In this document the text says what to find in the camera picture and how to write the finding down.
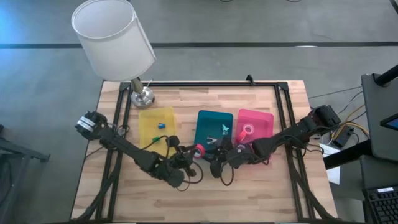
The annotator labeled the black aluminium table frame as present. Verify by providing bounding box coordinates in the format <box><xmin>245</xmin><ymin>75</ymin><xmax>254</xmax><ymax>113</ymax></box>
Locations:
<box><xmin>70</xmin><ymin>81</ymin><xmax>335</xmax><ymax>223</ymax></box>

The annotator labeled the white paper sheet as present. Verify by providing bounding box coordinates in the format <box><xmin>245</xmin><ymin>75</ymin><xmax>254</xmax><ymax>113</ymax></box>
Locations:
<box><xmin>325</xmin><ymin>166</ymin><xmax>341</xmax><ymax>185</ymax></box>

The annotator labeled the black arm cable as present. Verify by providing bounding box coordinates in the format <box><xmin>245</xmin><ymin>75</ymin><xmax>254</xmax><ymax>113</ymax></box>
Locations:
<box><xmin>219</xmin><ymin>161</ymin><xmax>235</xmax><ymax>187</ymax></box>
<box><xmin>139</xmin><ymin>133</ymin><xmax>205</xmax><ymax>192</ymax></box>

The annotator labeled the black floor stand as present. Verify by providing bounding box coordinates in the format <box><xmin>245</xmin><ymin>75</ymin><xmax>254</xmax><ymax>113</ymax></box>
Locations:
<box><xmin>0</xmin><ymin>124</ymin><xmax>50</xmax><ymax>218</ymax></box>

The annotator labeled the yellow cable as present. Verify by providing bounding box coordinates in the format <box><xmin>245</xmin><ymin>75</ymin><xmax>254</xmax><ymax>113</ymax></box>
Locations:
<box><xmin>331</xmin><ymin>104</ymin><xmax>371</xmax><ymax>141</ymax></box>

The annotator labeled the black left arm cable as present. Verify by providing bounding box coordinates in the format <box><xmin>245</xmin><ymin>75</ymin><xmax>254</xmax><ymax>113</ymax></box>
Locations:
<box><xmin>139</xmin><ymin>133</ymin><xmax>205</xmax><ymax>192</ymax></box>

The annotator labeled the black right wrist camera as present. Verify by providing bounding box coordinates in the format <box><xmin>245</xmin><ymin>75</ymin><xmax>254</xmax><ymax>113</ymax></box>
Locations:
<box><xmin>210</xmin><ymin>159</ymin><xmax>222</xmax><ymax>179</ymax></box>

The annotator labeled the grey side cart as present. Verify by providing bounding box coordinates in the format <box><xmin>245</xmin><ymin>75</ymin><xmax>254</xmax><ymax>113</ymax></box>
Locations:
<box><xmin>360</xmin><ymin>73</ymin><xmax>398</xmax><ymax>162</ymax></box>

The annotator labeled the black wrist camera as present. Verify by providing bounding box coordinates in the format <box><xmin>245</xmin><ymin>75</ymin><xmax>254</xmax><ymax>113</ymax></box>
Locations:
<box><xmin>165</xmin><ymin>135</ymin><xmax>180</xmax><ymax>149</ymax></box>
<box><xmin>210</xmin><ymin>159</ymin><xmax>222</xmax><ymax>179</ymax></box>

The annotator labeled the blue plastic bin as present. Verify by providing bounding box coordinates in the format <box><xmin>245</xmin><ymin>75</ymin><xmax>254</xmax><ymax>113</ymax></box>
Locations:
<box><xmin>194</xmin><ymin>110</ymin><xmax>234</xmax><ymax>153</ymax></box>

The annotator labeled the screen with blue display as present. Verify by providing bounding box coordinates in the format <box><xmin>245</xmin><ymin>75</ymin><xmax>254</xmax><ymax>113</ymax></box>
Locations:
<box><xmin>379</xmin><ymin>113</ymin><xmax>398</xmax><ymax>131</ymax></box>

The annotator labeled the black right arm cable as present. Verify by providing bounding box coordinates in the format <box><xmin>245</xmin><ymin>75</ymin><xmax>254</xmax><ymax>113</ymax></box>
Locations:
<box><xmin>219</xmin><ymin>161</ymin><xmax>235</xmax><ymax>187</ymax></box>

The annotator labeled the yellow plastic bin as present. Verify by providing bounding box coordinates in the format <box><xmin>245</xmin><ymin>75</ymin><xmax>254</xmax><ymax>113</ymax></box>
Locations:
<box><xmin>138</xmin><ymin>106</ymin><xmax>177</xmax><ymax>156</ymax></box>

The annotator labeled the grey floor cable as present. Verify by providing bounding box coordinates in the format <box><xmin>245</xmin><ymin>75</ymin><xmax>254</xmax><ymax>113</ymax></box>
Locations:
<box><xmin>307</xmin><ymin>86</ymin><xmax>364</xmax><ymax>100</ymax></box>

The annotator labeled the silver lamp base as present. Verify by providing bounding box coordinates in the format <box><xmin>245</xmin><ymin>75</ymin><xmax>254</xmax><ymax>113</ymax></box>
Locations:
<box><xmin>130</xmin><ymin>77</ymin><xmax>155</xmax><ymax>109</ymax></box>

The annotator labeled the black keyboard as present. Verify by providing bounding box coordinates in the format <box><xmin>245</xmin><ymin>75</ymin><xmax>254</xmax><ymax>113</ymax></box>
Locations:
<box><xmin>362</xmin><ymin>185</ymin><xmax>398</xmax><ymax>224</ymax></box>

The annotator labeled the black pole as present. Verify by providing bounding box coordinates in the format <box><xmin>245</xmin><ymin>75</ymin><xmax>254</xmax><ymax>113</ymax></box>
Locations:
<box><xmin>374</xmin><ymin>64</ymin><xmax>398</xmax><ymax>87</ymax></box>

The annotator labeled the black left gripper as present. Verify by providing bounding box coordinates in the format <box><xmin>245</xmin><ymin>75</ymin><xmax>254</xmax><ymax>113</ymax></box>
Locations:
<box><xmin>169</xmin><ymin>146</ymin><xmax>200</xmax><ymax>175</ymax></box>

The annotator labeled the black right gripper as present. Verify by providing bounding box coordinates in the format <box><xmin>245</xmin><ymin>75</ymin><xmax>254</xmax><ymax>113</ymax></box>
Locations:
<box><xmin>211</xmin><ymin>136</ymin><xmax>252</xmax><ymax>170</ymax></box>

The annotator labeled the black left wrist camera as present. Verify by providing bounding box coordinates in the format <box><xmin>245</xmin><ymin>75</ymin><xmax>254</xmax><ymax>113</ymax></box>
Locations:
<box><xmin>165</xmin><ymin>135</ymin><xmax>180</xmax><ymax>149</ymax></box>

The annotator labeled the pink plastic bin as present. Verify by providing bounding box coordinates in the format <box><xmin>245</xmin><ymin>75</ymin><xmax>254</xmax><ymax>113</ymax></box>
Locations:
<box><xmin>235</xmin><ymin>108</ymin><xmax>275</xmax><ymax>150</ymax></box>

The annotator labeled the black power box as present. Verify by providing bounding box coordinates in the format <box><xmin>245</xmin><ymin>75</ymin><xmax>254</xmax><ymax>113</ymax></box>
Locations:
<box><xmin>331</xmin><ymin>126</ymin><xmax>355</xmax><ymax>147</ymax></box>

